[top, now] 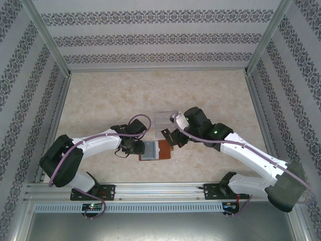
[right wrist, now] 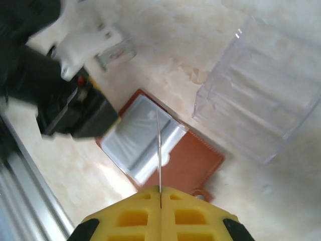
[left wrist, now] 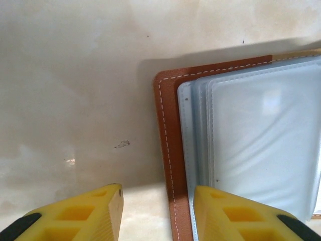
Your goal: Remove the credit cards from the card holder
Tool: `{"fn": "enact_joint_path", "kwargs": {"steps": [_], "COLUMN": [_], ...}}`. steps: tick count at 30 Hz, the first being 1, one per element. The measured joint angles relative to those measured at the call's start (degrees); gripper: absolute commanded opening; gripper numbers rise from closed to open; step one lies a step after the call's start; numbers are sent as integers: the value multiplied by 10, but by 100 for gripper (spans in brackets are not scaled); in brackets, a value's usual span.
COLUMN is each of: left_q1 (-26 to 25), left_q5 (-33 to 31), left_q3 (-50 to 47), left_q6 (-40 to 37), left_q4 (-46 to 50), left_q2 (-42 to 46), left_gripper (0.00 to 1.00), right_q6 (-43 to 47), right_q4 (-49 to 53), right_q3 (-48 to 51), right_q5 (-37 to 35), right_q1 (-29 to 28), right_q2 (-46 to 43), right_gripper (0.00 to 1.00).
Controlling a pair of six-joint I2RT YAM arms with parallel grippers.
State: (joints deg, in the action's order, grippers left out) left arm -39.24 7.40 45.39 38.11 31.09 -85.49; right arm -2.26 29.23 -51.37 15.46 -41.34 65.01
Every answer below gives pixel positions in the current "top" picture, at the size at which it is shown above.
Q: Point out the brown leather card holder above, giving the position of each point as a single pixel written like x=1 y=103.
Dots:
x=164 y=150

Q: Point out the clear acrylic card stand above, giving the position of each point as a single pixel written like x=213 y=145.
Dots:
x=163 y=120

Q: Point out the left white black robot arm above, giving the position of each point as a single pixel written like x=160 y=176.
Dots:
x=100 y=143

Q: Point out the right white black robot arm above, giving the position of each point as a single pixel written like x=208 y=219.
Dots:
x=250 y=155

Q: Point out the grey metal panel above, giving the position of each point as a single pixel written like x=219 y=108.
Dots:
x=160 y=226

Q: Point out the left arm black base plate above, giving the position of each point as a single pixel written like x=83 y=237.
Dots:
x=109 y=190

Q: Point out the aluminium mounting rail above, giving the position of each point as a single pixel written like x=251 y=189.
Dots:
x=160 y=190

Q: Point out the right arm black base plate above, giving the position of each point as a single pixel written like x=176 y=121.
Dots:
x=209 y=192

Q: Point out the aluminium table side rail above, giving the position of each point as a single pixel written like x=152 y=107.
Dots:
x=263 y=125
x=54 y=125

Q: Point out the aluminium upright frame post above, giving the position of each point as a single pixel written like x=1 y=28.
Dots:
x=49 y=37
x=265 y=37

